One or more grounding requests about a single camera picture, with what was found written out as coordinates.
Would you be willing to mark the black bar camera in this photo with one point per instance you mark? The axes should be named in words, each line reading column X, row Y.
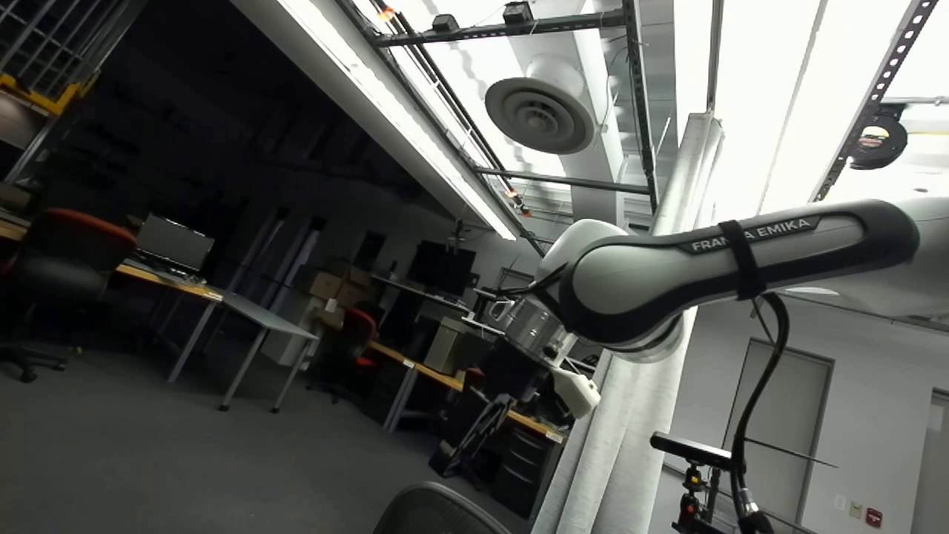
column 691, row 447

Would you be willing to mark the black red camera mount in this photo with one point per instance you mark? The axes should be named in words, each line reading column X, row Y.
column 696, row 505

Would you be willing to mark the yellow storage rack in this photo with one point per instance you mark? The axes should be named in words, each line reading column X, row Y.
column 46, row 60

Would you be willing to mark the grey chair back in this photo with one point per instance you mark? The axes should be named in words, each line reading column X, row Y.
column 435, row 507

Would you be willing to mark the black round ceiling device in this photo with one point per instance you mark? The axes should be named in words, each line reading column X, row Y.
column 880, row 139

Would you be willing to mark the perforated metal ceiling rail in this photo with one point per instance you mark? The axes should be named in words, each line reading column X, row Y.
column 875, row 90

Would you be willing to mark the small black ceiling camera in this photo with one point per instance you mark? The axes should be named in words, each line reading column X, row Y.
column 445, row 22
column 519, row 11

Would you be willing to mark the black ceiling crossbar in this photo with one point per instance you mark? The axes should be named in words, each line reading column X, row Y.
column 494, row 31

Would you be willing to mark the long black shelf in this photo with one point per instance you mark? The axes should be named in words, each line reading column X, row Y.
column 426, row 287

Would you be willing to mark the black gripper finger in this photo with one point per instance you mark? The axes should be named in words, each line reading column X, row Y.
column 472, row 433
column 497, row 433

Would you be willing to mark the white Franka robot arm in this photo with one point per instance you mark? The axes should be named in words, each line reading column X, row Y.
column 654, row 283

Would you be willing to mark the white round column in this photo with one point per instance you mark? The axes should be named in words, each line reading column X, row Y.
column 634, row 433

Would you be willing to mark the cardboard box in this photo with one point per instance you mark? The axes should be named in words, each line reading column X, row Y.
column 337, row 287

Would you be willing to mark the black red office chair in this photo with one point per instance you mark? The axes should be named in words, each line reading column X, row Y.
column 63, row 271

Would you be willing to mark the black computer monitor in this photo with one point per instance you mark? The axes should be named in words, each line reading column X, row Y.
column 441, row 267

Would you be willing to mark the round ceiling air diffuser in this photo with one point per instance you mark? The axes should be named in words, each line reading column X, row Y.
column 539, row 114

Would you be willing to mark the wooden top desk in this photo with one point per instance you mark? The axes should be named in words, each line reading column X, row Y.
column 539, row 428
column 168, row 280
column 419, row 369

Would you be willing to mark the red fire alarm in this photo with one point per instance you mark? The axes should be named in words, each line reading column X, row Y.
column 872, row 513

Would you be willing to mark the grey metal table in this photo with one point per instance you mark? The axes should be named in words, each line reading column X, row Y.
column 260, row 317

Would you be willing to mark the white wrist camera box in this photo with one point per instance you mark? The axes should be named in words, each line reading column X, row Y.
column 580, row 390

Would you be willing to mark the grey door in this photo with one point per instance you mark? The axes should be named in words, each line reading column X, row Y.
column 791, row 416

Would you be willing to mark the long fluorescent light fixture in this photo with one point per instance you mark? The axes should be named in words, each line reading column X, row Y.
column 395, row 108

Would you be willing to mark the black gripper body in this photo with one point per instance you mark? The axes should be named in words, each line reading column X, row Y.
column 522, row 373

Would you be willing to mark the grey wall frame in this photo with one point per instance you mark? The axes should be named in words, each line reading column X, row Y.
column 513, row 280

